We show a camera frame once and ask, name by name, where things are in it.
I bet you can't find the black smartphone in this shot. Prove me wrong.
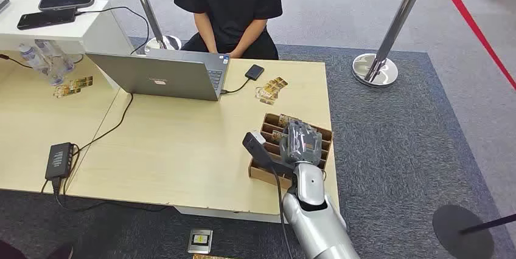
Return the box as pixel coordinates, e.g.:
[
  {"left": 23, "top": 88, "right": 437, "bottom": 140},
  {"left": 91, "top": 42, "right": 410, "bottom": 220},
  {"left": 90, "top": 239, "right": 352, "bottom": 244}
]
[{"left": 16, "top": 8, "right": 77, "bottom": 31}]

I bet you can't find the white counter shelf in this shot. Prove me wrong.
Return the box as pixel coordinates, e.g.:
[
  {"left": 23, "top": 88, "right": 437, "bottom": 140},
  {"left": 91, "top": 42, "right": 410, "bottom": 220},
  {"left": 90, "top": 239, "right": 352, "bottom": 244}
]
[{"left": 0, "top": 0, "right": 134, "bottom": 89}]

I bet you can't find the black laptop power cable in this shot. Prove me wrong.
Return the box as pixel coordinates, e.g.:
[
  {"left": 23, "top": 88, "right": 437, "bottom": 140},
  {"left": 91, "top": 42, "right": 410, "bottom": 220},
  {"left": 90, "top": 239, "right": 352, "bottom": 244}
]
[{"left": 71, "top": 92, "right": 134, "bottom": 158}]

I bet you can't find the person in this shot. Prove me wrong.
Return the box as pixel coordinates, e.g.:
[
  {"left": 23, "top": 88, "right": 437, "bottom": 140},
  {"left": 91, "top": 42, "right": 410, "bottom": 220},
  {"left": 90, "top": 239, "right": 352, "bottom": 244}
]
[{"left": 173, "top": 0, "right": 284, "bottom": 61}]

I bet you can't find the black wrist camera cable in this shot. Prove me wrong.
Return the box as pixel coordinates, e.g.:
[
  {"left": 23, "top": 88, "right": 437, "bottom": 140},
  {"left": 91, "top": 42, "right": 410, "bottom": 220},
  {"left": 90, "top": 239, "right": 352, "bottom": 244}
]
[{"left": 269, "top": 167, "right": 294, "bottom": 259}]

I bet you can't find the chrome stanchion post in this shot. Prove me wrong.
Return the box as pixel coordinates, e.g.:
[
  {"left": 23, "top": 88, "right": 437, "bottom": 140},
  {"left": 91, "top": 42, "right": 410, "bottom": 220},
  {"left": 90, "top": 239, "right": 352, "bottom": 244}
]
[
  {"left": 126, "top": 0, "right": 183, "bottom": 54},
  {"left": 352, "top": 0, "right": 433, "bottom": 88}
]

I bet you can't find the grey laptop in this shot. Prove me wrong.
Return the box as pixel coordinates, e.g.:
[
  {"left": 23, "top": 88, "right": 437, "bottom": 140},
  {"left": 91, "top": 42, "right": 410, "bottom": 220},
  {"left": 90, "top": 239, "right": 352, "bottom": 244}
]
[{"left": 85, "top": 49, "right": 231, "bottom": 102}]

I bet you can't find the row of patterned cards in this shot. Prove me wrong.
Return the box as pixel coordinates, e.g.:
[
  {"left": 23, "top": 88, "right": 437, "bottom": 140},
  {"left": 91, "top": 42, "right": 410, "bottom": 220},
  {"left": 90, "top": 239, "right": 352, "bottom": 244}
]
[{"left": 52, "top": 75, "right": 94, "bottom": 99}]

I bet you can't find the black round stand base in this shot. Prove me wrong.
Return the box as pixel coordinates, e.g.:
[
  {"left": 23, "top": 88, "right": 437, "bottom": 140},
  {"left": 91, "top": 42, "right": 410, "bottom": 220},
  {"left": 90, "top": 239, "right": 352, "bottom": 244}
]
[{"left": 432, "top": 204, "right": 516, "bottom": 259}]

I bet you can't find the red barrier belt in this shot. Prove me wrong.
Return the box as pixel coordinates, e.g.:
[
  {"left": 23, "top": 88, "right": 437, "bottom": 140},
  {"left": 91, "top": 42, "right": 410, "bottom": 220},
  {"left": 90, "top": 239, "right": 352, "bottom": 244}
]
[{"left": 430, "top": 0, "right": 516, "bottom": 92}]

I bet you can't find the grey card reader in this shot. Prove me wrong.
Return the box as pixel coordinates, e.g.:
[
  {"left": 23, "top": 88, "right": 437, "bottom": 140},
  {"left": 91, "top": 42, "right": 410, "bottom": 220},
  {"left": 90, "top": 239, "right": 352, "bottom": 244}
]
[{"left": 187, "top": 229, "right": 214, "bottom": 255}]

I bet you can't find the dark phone in grey case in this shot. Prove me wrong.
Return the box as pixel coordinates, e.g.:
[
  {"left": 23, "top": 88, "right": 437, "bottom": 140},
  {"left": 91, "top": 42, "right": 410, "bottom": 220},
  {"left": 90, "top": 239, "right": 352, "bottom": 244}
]
[{"left": 38, "top": 0, "right": 97, "bottom": 12}]

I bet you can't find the pile of patterned cards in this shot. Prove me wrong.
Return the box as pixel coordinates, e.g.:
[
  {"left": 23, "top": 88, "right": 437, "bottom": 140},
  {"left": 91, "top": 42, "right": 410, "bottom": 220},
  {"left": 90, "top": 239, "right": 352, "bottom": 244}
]
[{"left": 254, "top": 77, "right": 289, "bottom": 106}]

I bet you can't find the black drive cable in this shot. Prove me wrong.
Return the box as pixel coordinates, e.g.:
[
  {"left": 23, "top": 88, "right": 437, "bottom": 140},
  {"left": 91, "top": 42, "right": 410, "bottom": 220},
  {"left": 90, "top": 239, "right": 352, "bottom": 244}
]
[{"left": 220, "top": 77, "right": 252, "bottom": 95}]

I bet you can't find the cardboard card organizer box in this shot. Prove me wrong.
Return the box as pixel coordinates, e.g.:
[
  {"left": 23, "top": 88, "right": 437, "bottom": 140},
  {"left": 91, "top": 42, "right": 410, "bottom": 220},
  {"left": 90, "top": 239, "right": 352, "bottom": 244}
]
[{"left": 248, "top": 112, "right": 334, "bottom": 191}]

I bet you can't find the black hub mains cable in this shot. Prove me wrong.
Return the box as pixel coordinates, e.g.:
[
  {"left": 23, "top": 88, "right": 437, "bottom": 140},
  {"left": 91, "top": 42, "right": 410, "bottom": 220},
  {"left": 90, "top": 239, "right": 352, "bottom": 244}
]
[{"left": 40, "top": 178, "right": 171, "bottom": 213}]

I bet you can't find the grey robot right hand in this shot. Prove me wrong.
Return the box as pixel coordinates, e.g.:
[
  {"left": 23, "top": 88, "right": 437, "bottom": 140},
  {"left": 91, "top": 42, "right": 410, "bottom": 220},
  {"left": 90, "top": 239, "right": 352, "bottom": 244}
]
[{"left": 279, "top": 120, "right": 323, "bottom": 165}]

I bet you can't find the thin black cable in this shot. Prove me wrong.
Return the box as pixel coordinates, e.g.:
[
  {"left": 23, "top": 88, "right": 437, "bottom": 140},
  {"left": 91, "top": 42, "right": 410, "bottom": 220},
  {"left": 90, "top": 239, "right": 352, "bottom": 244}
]
[{"left": 0, "top": 53, "right": 34, "bottom": 69}]

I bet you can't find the small black external drive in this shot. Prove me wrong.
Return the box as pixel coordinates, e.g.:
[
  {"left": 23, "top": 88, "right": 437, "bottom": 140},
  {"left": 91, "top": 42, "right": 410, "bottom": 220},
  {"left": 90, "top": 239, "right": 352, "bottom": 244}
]
[{"left": 245, "top": 64, "right": 266, "bottom": 81}]

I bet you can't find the black power adapter hub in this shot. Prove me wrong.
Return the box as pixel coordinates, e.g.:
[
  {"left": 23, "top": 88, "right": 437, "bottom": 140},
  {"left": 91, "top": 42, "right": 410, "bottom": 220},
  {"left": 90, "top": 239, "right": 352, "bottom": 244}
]
[{"left": 44, "top": 142, "right": 75, "bottom": 181}]

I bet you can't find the clear plastic water bottle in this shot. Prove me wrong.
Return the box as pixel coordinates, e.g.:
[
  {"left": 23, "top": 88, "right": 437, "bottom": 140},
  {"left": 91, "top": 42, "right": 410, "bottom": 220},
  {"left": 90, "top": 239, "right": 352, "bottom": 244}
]
[
  {"left": 18, "top": 43, "right": 65, "bottom": 87},
  {"left": 35, "top": 39, "right": 76, "bottom": 74}
]

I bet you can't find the black phone charging cable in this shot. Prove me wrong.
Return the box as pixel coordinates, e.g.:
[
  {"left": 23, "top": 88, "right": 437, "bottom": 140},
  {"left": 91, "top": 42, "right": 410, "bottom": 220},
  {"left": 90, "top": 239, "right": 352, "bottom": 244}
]
[{"left": 75, "top": 5, "right": 150, "bottom": 55}]

